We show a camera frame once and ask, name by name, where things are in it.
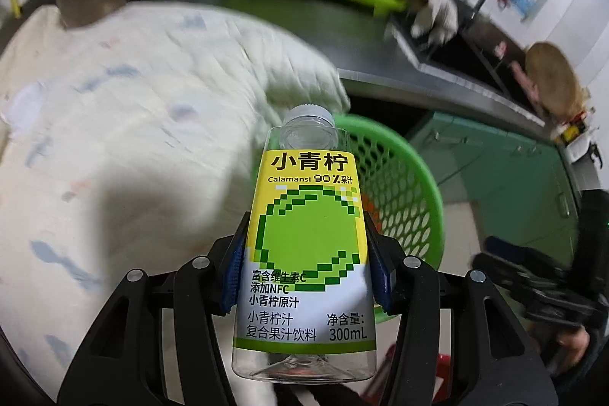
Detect metal sink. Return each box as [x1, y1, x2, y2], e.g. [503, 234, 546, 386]
[387, 13, 548, 126]

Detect white quilted mat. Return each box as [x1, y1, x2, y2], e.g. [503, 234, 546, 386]
[0, 3, 354, 390]

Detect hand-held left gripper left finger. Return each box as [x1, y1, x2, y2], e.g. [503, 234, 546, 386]
[57, 213, 250, 406]

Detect green plastic basket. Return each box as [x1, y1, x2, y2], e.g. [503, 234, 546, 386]
[328, 113, 446, 325]

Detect green cabinet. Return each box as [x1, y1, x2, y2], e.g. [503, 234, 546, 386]
[408, 110, 588, 269]

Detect white rag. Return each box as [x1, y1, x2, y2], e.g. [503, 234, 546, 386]
[410, 0, 461, 48]

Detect juice bottle yellow green label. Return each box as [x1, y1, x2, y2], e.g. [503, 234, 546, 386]
[231, 103, 378, 382]

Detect round wooden cutting board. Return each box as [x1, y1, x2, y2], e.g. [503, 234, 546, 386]
[525, 41, 585, 118]

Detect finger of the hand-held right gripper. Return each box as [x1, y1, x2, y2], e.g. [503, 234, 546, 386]
[473, 253, 534, 297]
[484, 236, 574, 271]

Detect person's right hand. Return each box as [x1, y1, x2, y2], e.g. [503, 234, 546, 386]
[563, 331, 603, 377]

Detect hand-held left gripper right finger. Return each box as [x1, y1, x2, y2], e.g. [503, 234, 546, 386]
[365, 228, 558, 406]

